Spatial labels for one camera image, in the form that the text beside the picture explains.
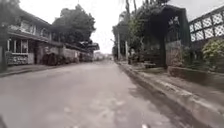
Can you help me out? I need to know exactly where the narrow grey pavement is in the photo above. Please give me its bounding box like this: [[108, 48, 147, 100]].
[[0, 63, 59, 79]]

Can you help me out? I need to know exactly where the white lattice fence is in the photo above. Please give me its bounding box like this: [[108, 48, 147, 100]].
[[188, 6, 224, 45]]

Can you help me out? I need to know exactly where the dark leafy tree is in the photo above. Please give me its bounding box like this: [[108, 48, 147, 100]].
[[51, 3, 98, 47]]

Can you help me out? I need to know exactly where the grey concrete pavement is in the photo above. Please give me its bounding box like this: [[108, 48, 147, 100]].
[[115, 61, 224, 128]]

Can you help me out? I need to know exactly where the grey concrete road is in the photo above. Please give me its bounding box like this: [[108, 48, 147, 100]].
[[0, 59, 203, 128]]

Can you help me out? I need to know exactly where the pale pole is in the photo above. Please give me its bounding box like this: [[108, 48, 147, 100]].
[[116, 31, 122, 61], [124, 39, 130, 61]]

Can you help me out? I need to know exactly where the low concrete wall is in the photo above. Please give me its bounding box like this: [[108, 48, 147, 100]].
[[167, 65, 224, 90]]

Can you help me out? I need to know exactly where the green bush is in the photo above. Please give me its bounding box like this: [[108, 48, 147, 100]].
[[201, 38, 224, 68]]

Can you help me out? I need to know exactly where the row of trees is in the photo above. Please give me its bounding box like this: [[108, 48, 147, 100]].
[[111, 0, 172, 62]]

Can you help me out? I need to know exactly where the dark shed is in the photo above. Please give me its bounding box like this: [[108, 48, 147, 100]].
[[145, 4, 192, 68]]

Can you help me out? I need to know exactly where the two-storey building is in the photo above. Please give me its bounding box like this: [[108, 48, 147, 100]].
[[0, 6, 101, 68]]

